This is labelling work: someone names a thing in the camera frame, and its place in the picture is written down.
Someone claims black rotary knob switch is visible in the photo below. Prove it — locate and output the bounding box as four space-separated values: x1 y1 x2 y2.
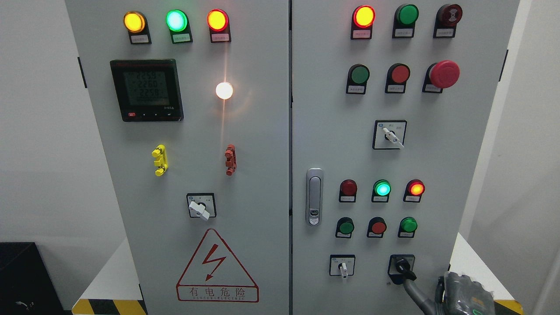
388 255 417 285

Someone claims red terminal block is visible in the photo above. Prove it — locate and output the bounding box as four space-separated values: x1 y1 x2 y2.
224 144 237 177

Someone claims dark red indicator lower left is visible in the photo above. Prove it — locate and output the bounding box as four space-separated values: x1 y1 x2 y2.
339 179 357 202

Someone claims white lit indicator lamp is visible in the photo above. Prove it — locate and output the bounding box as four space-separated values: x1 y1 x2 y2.
215 81 234 100

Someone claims green push button lower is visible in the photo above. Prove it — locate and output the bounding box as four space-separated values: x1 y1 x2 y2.
335 217 355 238

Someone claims green push button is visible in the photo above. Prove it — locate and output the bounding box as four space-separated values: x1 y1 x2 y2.
346 64 370 95
335 217 355 238

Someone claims green lit indicator lower middle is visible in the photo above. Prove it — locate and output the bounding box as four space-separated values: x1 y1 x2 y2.
371 179 392 203

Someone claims left grey cabinet door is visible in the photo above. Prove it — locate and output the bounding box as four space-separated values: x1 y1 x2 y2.
66 0 290 315

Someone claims grey cabinet door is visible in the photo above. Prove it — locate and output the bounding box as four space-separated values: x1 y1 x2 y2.
292 0 519 315
66 0 290 315

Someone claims green push button upper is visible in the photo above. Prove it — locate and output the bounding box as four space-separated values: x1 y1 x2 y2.
346 64 370 95

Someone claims red push button lower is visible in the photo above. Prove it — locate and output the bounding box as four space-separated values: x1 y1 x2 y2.
366 217 387 238

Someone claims red push button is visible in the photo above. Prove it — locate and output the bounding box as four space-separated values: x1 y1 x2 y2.
366 217 387 238
385 63 410 94

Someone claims yellow terminal block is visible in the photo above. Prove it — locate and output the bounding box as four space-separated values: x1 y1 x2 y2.
151 144 168 177

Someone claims right grey cabinet door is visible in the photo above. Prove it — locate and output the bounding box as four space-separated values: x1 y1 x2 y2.
292 0 519 315

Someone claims red electrical hazard warning sticker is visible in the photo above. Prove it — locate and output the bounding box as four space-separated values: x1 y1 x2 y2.
176 228 259 303

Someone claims red indicator lower right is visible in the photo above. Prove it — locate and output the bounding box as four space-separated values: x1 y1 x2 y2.
403 179 425 203

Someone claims red push button upper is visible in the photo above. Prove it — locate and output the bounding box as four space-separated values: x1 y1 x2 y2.
385 63 410 94

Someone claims green indicator light bottom right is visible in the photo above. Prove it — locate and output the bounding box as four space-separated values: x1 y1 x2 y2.
398 217 418 238

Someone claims green indicator light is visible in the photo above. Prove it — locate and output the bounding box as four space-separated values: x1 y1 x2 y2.
398 217 418 238
166 9 193 44
392 3 419 39

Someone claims black digital power meter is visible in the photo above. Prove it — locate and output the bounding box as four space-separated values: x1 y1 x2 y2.
110 59 184 122

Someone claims red indicator light top left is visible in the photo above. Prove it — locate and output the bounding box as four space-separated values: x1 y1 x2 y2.
206 9 231 42

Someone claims red lit indicator top right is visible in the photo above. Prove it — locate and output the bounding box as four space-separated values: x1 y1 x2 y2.
350 5 376 40

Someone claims green indicator light top left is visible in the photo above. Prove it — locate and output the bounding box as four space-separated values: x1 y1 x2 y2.
166 9 193 44

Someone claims red emergency stop button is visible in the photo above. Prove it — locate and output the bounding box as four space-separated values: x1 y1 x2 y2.
422 60 460 94

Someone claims green indicator light top right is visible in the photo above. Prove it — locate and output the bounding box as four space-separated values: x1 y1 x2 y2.
392 3 419 39

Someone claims yellow indicator light top left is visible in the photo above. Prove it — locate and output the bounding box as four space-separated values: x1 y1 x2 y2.
123 10 151 45

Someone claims white platform with hazard stripes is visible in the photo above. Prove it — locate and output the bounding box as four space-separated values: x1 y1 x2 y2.
72 234 524 315

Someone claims black box bottom left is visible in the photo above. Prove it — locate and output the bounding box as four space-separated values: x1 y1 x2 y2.
0 242 64 315

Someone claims silver cabinet door handle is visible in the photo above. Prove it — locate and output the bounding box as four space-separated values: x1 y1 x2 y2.
306 168 324 226

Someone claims white selector switch left door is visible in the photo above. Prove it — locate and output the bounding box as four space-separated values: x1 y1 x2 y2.
186 192 217 221

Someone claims white selector switch upper right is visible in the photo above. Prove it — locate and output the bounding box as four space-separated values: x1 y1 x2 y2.
372 120 407 150

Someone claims white selector switch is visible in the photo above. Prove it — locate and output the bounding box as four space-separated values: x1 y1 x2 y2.
329 255 356 279
372 120 407 150

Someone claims white selector switch bottom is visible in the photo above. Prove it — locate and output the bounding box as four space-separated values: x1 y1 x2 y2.
329 255 356 279

